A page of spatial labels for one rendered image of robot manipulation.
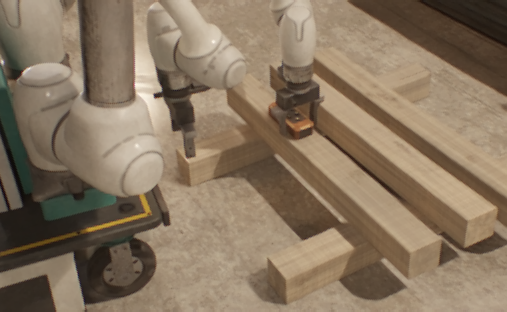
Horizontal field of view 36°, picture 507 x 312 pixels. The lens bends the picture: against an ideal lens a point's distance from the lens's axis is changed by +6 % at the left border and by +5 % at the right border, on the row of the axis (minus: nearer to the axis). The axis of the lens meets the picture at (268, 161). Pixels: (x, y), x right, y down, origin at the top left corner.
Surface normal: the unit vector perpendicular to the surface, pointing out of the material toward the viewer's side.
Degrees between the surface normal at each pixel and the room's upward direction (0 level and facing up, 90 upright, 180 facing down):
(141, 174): 96
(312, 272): 90
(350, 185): 0
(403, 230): 0
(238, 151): 90
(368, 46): 0
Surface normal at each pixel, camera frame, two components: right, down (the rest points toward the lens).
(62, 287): 0.36, 0.56
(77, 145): -0.69, 0.26
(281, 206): -0.03, -0.79
